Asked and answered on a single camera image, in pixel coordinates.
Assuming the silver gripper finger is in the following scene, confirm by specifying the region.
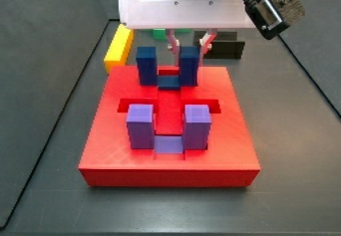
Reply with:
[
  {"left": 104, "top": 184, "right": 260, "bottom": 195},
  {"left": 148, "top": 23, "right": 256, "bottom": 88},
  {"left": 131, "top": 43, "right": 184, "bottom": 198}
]
[
  {"left": 166, "top": 29, "right": 179, "bottom": 65},
  {"left": 199, "top": 28, "right": 216, "bottom": 64}
]

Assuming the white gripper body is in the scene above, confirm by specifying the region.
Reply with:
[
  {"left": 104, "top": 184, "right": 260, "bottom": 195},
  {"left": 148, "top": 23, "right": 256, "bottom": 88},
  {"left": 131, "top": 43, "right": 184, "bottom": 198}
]
[{"left": 119, "top": 0, "right": 254, "bottom": 29}]

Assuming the blue U-shaped block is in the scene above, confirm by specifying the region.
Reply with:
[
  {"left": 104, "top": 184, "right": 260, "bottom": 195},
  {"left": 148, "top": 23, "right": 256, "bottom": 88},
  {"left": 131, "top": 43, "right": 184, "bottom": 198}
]
[{"left": 136, "top": 47, "right": 199, "bottom": 91}]

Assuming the green zigzag block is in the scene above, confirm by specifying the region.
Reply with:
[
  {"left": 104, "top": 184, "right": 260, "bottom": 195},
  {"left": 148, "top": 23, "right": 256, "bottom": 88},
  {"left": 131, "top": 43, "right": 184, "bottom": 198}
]
[{"left": 152, "top": 29, "right": 190, "bottom": 41}]

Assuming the yellow long bar block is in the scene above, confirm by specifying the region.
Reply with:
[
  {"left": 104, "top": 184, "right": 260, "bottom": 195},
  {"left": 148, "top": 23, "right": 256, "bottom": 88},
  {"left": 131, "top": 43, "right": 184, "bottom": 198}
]
[{"left": 104, "top": 24, "right": 133, "bottom": 73}]

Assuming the purple U-shaped block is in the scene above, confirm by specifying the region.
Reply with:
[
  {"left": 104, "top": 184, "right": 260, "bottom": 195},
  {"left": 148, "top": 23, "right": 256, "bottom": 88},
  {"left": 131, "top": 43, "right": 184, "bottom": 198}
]
[{"left": 127, "top": 104, "right": 211, "bottom": 154}]

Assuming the red slotted base block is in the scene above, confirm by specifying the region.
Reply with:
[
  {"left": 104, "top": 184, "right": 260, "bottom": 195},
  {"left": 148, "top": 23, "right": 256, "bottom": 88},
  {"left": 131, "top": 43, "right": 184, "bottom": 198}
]
[{"left": 79, "top": 66, "right": 259, "bottom": 187}]

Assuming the black angle bracket fixture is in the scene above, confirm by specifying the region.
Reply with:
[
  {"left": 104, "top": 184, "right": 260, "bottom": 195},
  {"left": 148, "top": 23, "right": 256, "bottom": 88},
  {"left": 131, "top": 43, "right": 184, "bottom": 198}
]
[{"left": 203, "top": 31, "right": 244, "bottom": 60}]

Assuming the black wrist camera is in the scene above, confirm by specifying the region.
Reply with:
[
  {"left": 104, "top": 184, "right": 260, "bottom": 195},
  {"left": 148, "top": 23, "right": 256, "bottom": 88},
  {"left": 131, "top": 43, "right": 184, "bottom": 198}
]
[{"left": 247, "top": 0, "right": 305, "bottom": 40}]

